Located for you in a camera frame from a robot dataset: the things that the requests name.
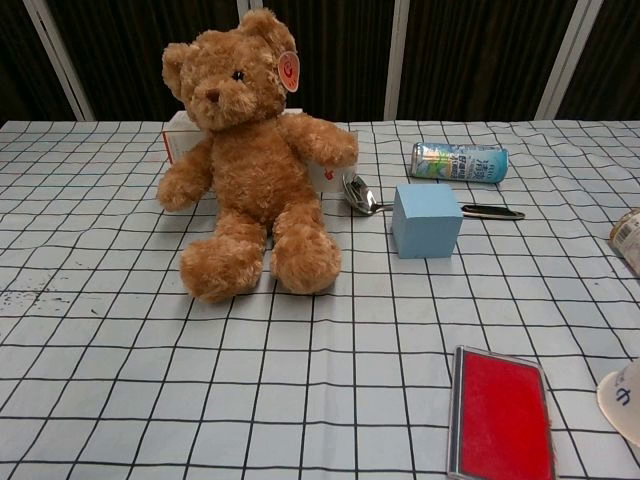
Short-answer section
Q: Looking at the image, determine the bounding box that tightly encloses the blue drink can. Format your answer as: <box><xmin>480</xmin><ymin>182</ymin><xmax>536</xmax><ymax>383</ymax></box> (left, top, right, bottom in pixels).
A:
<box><xmin>410</xmin><ymin>141</ymin><xmax>510</xmax><ymax>186</ymax></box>

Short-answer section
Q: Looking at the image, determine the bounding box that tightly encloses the white paper cup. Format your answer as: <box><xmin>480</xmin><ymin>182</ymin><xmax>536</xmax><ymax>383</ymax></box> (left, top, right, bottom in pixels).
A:
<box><xmin>596</xmin><ymin>357</ymin><xmax>640</xmax><ymax>451</ymax></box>

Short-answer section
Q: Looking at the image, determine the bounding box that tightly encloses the brown plush teddy bear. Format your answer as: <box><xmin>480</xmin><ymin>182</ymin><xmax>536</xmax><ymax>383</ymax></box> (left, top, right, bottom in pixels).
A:
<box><xmin>155</xmin><ymin>7</ymin><xmax>360</xmax><ymax>305</ymax></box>

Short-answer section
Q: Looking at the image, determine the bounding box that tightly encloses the red tin box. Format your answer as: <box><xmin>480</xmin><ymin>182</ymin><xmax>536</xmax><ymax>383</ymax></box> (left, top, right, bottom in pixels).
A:
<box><xmin>446</xmin><ymin>344</ymin><xmax>557</xmax><ymax>480</ymax></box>

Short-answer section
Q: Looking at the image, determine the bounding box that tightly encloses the white carton box red print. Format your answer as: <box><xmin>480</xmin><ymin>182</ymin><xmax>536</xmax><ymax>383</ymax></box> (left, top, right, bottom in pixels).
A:
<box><xmin>162</xmin><ymin>107</ymin><xmax>359</xmax><ymax>194</ymax></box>

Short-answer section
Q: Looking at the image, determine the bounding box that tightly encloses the light blue foam cube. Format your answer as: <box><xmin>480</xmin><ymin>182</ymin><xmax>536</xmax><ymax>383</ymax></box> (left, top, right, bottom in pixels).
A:
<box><xmin>391</xmin><ymin>182</ymin><xmax>464</xmax><ymax>260</ymax></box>

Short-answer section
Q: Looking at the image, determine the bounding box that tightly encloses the white metal frame post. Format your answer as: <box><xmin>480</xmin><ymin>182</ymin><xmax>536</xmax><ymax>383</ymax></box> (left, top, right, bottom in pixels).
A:
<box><xmin>22</xmin><ymin>0</ymin><xmax>96</xmax><ymax>121</ymax></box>
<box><xmin>384</xmin><ymin>0</ymin><xmax>412</xmax><ymax>121</ymax></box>
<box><xmin>537</xmin><ymin>0</ymin><xmax>604</xmax><ymax>121</ymax></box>

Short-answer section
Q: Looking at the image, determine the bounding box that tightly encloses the white checked tablecloth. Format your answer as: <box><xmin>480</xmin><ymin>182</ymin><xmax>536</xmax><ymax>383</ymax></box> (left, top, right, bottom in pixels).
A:
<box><xmin>0</xmin><ymin>119</ymin><xmax>640</xmax><ymax>480</ymax></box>

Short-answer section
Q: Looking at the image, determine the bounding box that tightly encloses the metal spoon black handle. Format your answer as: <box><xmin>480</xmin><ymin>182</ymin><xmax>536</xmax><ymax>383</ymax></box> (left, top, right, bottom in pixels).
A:
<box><xmin>341</xmin><ymin>173</ymin><xmax>526</xmax><ymax>221</ymax></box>

